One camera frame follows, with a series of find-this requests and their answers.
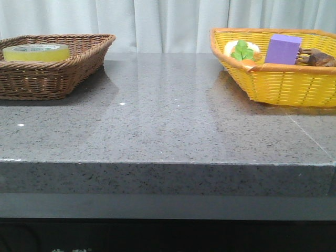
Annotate yellow packing tape roll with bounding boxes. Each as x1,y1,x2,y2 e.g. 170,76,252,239
2,44,70,62

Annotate grey-white curtain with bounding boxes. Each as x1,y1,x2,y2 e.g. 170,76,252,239
1,1,335,53

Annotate orange plush carrot toy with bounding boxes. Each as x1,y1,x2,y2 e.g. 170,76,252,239
230,40,260,62

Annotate yellow woven plastic basket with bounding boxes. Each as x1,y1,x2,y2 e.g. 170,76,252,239
210,28,335,107

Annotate purple foam cube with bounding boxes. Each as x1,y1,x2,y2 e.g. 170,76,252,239
265,34,302,65

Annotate brown toy lion figure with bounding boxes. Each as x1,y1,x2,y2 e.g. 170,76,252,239
296,48,335,67

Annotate brown wicker basket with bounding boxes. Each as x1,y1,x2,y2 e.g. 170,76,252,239
1,34,116,100

